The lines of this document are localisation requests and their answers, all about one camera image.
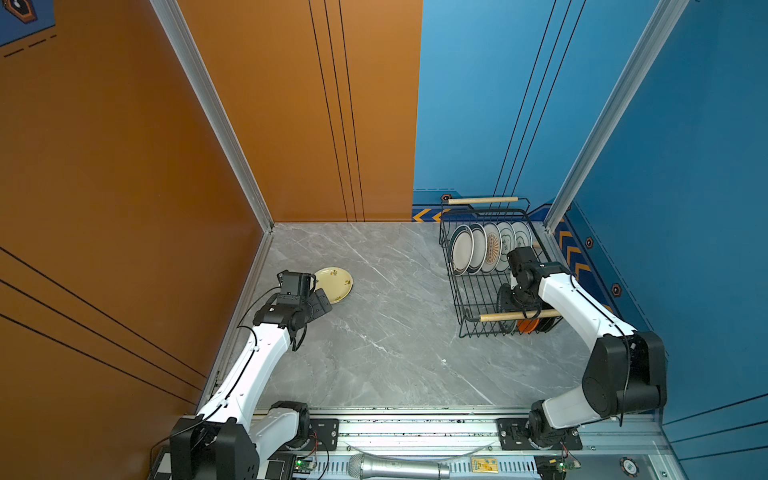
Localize cream plate red characters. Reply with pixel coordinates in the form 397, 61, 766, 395
315, 267, 354, 304

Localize black wire dish rack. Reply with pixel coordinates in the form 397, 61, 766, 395
437, 195, 562, 338

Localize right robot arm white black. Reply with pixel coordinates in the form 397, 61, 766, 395
507, 247, 667, 449

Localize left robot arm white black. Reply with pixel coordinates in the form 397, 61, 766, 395
148, 287, 332, 479

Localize orange plate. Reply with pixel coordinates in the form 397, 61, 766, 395
517, 318, 540, 334

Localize black plate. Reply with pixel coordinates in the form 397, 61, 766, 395
536, 317, 562, 333

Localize white plate row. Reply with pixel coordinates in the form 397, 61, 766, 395
496, 222, 515, 272
449, 225, 474, 275
512, 221, 533, 248
481, 223, 502, 273
467, 223, 487, 275

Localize green circuit board left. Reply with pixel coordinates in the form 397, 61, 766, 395
294, 458, 317, 475

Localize yellow label tag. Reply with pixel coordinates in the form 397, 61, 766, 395
470, 456, 500, 474

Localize circuit board right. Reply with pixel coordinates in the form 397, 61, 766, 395
534, 457, 582, 480

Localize silver microphone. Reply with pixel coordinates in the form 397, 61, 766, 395
347, 454, 451, 480

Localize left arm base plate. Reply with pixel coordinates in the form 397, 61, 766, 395
284, 418, 340, 452

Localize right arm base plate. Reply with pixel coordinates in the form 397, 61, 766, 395
496, 417, 583, 451

